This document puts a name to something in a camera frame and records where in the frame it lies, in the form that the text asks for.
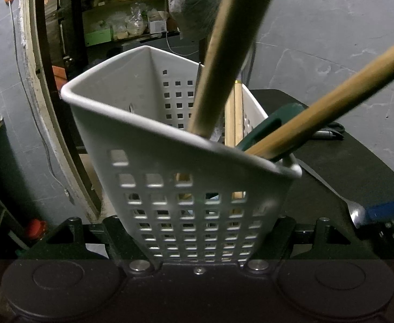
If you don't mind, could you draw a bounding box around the steel fork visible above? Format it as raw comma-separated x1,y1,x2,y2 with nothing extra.
297,159,368,229

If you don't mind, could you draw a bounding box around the white perforated utensil basket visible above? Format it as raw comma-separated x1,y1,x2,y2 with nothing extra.
61,46,302,264

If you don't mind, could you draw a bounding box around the green handled knife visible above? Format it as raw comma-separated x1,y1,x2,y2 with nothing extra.
236,103,305,151

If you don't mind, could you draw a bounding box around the wooden chopstick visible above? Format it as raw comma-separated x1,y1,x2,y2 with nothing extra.
234,79,243,145
188,0,272,139
246,45,394,160
224,89,235,147

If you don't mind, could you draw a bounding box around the green box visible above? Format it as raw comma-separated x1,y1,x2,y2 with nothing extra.
84,28,112,47

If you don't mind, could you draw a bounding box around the plastic bag hanging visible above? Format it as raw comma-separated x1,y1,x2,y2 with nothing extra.
168,0,221,41

